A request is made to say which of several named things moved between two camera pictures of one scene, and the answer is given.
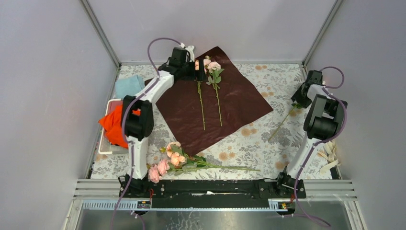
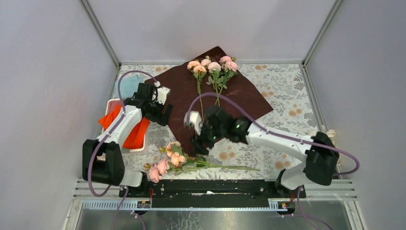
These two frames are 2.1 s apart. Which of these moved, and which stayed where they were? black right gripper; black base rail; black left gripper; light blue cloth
Moved: black right gripper; black left gripper
Stayed: light blue cloth; black base rail
